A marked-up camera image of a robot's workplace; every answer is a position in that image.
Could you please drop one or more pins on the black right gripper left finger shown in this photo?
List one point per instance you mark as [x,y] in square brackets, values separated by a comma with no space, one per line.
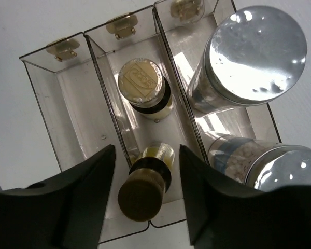
[64,211]

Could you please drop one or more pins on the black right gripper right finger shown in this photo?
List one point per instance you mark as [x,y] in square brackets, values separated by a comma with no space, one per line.
[222,213]

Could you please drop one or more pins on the yellow-label oil bottle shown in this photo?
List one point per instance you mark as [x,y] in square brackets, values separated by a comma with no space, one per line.
[143,85]
[141,196]

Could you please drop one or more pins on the white blue jar silver lid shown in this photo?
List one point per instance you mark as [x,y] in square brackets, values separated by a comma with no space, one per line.
[253,57]

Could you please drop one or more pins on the clear three-tier organizer rack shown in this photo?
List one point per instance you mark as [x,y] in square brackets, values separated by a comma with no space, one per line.
[75,81]

